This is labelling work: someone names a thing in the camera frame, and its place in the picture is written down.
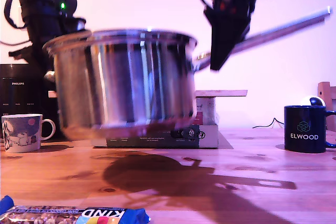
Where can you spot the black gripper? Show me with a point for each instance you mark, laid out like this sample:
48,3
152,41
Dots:
236,1

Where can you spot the dark blue Elwood mug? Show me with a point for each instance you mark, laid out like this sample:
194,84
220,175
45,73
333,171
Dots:
304,129

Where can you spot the wooden chair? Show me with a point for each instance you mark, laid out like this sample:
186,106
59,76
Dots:
329,95

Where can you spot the Kind snack bar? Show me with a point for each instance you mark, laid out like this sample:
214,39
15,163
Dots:
78,216

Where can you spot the white cartoon print mug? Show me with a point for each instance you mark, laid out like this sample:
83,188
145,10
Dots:
21,132

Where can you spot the black Philips rice cooker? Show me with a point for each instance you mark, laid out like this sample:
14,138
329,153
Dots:
21,95

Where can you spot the cardboard tray of cans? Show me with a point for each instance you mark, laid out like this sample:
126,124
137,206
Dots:
207,136

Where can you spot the can with red label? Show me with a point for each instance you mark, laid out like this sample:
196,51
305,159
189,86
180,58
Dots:
207,111

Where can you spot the light wooden shelf board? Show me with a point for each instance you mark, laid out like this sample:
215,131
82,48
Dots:
223,93

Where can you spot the large stainless steel pot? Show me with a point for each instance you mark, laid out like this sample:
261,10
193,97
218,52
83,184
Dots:
126,77

